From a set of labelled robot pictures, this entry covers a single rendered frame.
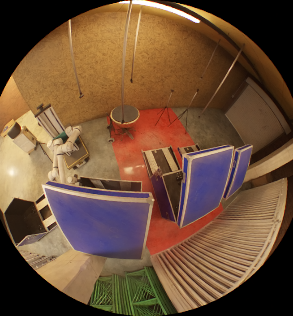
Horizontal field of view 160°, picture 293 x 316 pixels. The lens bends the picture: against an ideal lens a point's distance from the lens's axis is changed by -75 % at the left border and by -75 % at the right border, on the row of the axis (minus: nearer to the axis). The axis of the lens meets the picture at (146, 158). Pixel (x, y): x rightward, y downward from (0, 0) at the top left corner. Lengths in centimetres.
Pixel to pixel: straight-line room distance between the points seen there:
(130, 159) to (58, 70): 303
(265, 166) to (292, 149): 102
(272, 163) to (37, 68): 610
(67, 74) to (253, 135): 790
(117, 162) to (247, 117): 668
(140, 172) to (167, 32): 373
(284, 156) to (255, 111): 383
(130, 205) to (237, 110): 690
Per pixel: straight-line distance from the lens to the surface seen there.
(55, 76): 313
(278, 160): 346
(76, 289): 137
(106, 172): 272
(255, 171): 367
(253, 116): 673
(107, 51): 287
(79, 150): 284
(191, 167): 105
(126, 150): 289
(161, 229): 274
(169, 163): 281
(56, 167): 189
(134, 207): 84
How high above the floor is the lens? 255
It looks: 64 degrees down
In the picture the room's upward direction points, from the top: 20 degrees clockwise
